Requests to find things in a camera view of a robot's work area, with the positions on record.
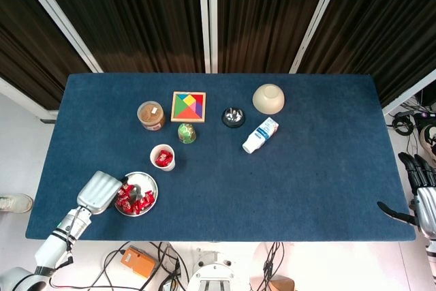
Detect brown wooden stool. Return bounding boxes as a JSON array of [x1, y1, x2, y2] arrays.
[[264, 275, 296, 291]]

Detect dark brown curtain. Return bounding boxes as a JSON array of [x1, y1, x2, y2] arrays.
[[0, 0, 92, 111], [295, 0, 436, 108], [31, 0, 206, 74], [217, 0, 330, 74]]

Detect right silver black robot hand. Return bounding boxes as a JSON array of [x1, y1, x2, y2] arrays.
[[377, 152, 436, 239]]

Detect cream upturned bowl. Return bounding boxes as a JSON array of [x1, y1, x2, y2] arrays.
[[252, 82, 286, 114]]

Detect white partition frame post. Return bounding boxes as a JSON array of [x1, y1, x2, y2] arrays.
[[381, 68, 436, 117], [288, 0, 349, 74], [10, 0, 104, 74], [197, 0, 212, 74], [0, 76, 59, 121], [207, 0, 219, 74]]

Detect orange control box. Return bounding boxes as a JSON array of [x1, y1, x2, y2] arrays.
[[121, 246, 158, 279]]

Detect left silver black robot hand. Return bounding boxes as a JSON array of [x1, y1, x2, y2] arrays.
[[77, 170, 129, 215]]

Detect black floor cable bundle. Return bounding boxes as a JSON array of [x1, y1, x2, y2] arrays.
[[49, 241, 190, 291], [260, 241, 285, 291]]

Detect wooden tangram puzzle tray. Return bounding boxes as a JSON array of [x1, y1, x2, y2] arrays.
[[170, 91, 207, 123]]

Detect green painted nesting doll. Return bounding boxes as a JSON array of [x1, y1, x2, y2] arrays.
[[177, 123, 198, 144]]

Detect white sneaker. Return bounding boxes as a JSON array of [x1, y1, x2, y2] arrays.
[[0, 194, 34, 214]]

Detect round stainless steel plate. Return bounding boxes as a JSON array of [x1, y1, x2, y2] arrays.
[[114, 171, 159, 217]]

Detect blue felt table cloth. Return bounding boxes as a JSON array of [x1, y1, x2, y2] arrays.
[[25, 72, 417, 243]]

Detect silver call bell black base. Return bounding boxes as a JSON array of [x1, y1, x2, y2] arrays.
[[221, 106, 246, 129]]

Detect clear plastic jar orange contents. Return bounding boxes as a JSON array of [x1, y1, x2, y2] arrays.
[[136, 100, 167, 132]]

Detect white blue bottle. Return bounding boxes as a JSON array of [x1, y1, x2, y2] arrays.
[[242, 117, 280, 155]]

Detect white paper cup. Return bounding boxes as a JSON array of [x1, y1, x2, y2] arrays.
[[149, 143, 177, 172]]

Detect coiled black cable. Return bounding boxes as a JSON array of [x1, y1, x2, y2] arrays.
[[391, 113, 416, 137]]

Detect white robot torso base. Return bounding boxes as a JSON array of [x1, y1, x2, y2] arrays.
[[186, 249, 251, 291]]

